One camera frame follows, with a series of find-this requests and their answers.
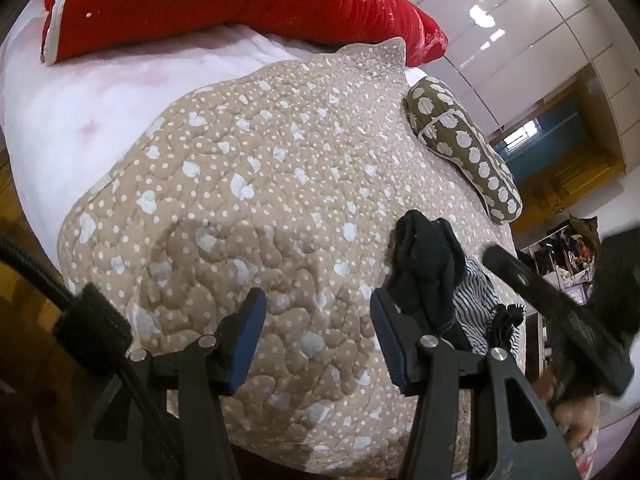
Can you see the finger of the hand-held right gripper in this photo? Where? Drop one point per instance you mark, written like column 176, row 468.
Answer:
column 515, row 270

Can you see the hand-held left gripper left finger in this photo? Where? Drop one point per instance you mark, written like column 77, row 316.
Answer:
column 247, row 332

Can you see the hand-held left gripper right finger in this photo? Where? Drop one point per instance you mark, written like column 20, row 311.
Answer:
column 389, row 337

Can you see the person's right hand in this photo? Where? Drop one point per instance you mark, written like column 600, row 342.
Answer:
column 575, row 417

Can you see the cluttered storage shelf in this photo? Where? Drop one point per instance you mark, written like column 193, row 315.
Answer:
column 565, row 255

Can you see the olive bolster pillow white print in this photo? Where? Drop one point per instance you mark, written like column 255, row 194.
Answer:
column 465, row 150

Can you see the bright window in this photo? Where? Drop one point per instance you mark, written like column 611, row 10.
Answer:
column 520, row 136

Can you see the beige dotted quilted blanket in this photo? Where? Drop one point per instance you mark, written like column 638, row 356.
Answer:
column 280, row 200

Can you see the white glossy wardrobe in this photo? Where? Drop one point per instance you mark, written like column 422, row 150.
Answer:
column 525, row 20

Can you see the white bed sheet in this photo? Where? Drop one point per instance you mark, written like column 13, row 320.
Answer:
column 75, row 110

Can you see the yellow wooden door frame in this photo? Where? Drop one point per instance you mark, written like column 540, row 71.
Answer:
column 595, row 160

